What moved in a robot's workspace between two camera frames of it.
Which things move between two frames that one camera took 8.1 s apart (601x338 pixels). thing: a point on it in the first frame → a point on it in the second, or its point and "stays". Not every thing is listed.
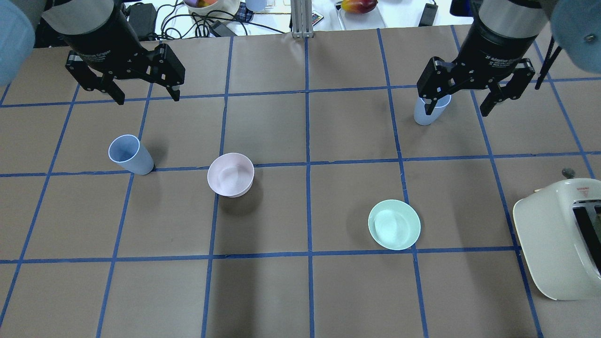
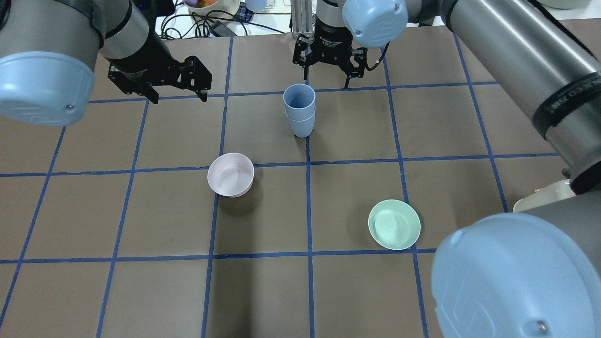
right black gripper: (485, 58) → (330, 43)
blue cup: (127, 150) → (302, 128)
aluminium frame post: (301, 19) stays
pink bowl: (231, 174) stays
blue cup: (419, 114) → (299, 101)
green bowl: (394, 225) stays
